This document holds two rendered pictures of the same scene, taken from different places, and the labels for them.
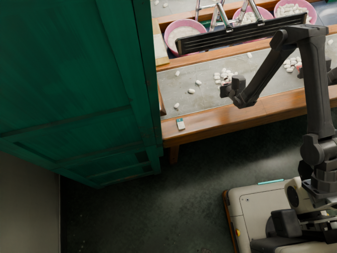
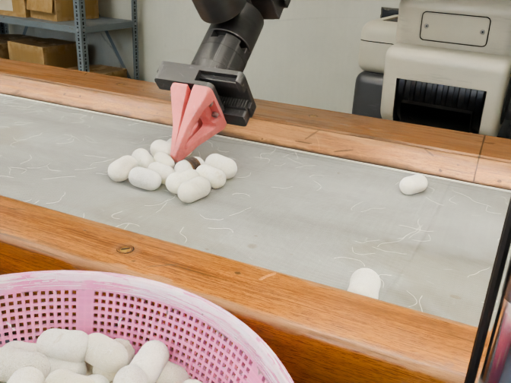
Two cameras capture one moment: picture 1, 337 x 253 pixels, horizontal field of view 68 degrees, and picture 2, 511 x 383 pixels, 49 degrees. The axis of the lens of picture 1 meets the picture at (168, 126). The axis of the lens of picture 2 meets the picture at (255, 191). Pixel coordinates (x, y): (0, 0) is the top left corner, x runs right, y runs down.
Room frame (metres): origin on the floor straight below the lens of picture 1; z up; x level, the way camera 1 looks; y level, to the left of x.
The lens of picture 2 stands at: (1.22, -0.36, 0.96)
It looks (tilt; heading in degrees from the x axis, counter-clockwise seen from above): 23 degrees down; 217
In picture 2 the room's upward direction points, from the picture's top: 3 degrees clockwise
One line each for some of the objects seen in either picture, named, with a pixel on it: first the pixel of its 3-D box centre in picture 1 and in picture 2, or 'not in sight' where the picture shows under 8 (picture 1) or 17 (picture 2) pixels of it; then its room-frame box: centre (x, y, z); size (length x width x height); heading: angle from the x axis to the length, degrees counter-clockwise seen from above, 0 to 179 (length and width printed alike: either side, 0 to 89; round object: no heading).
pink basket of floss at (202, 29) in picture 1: (185, 40); not in sight; (1.04, -0.11, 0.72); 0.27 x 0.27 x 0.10
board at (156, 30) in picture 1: (151, 42); not in sight; (0.99, 0.10, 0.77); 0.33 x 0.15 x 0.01; 14
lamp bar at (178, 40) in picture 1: (241, 30); not in sight; (0.81, -0.34, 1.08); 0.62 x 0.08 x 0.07; 104
